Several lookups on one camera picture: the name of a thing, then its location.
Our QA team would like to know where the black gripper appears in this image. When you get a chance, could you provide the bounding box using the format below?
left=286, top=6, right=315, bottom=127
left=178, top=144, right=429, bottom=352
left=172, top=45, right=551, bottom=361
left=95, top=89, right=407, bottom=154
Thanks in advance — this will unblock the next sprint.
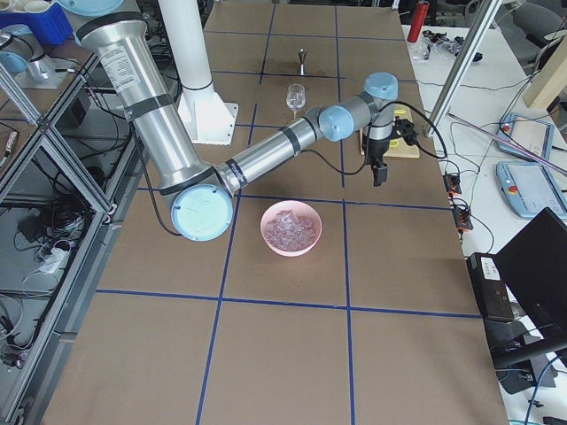
left=363, top=135, right=390, bottom=186

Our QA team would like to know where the steel cocktail jigger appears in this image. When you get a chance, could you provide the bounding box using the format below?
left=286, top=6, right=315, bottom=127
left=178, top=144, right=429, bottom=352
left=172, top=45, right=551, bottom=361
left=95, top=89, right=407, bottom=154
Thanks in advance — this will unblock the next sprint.
left=298, top=48, right=307, bottom=76

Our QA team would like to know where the clear ice cubes pile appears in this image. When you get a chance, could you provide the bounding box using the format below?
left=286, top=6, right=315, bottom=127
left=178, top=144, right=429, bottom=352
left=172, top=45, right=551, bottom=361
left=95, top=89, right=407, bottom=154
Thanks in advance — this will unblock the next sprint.
left=264, top=210, right=317, bottom=251

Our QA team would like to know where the clear wine glass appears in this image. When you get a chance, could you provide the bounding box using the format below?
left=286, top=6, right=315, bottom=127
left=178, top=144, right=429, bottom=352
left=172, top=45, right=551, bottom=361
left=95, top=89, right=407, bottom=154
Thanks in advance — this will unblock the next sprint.
left=286, top=83, right=307, bottom=120

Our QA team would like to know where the bamboo cutting board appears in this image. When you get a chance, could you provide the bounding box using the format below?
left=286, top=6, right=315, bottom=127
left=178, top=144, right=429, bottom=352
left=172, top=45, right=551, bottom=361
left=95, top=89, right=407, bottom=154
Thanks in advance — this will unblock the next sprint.
left=358, top=104, right=420, bottom=158

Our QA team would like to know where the pink bowl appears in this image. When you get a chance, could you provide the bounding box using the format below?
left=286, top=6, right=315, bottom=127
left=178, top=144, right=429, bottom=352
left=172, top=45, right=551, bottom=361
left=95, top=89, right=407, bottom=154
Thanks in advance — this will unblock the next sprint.
left=260, top=200, right=322, bottom=257

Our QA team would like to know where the clear plastic bag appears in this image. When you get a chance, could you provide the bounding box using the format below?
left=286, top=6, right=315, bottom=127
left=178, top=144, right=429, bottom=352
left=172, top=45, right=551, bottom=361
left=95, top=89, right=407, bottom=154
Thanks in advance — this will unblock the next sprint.
left=408, top=30, right=465, bottom=62

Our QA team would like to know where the left blue teach pendant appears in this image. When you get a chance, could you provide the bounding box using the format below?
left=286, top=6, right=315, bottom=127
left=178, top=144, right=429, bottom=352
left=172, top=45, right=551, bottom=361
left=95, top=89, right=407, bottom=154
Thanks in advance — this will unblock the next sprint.
left=496, top=161, right=566, bottom=220

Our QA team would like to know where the blue teach pendant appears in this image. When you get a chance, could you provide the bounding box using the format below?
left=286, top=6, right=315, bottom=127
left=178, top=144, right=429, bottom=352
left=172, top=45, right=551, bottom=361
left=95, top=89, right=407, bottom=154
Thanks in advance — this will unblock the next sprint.
left=496, top=161, right=566, bottom=220
left=496, top=112, right=553, bottom=160

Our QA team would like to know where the right blue teach pendant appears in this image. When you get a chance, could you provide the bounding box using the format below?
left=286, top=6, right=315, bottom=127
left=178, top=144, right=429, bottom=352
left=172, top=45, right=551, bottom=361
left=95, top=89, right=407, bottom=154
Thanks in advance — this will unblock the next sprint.
left=496, top=112, right=553, bottom=160

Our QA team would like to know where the black box device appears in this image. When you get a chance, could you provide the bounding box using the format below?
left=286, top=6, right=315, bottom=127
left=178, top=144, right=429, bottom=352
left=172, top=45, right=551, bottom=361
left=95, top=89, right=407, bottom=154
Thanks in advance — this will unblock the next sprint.
left=466, top=252, right=514, bottom=323

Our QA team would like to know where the red thermos bottle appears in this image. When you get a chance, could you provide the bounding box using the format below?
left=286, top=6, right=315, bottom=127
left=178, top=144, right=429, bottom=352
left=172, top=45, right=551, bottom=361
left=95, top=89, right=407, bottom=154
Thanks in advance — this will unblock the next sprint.
left=407, top=0, right=430, bottom=43

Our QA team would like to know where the black monitor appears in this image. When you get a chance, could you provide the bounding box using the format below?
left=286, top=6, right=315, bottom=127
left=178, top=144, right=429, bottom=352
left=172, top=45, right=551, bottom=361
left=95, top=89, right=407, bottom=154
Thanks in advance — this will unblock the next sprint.
left=493, top=207, right=566, bottom=368

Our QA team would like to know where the grey office chair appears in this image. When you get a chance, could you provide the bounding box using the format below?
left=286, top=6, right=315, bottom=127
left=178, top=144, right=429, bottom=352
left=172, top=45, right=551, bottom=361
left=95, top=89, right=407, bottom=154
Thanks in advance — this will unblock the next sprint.
left=512, top=1, right=566, bottom=72

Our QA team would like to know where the blue plastic bin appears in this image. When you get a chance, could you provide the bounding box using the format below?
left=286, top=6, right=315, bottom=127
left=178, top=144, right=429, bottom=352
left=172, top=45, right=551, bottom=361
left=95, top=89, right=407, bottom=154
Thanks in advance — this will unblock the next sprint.
left=1, top=3, right=73, bottom=45

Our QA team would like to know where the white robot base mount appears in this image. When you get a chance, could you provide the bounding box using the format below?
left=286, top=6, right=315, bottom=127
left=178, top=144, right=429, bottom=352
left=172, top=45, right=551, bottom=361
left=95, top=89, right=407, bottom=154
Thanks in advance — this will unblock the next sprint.
left=159, top=0, right=238, bottom=146

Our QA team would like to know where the aluminium frame post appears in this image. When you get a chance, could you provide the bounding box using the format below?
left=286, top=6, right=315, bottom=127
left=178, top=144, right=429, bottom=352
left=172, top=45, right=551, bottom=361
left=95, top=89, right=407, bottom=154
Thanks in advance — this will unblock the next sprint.
left=425, top=0, right=502, bottom=137

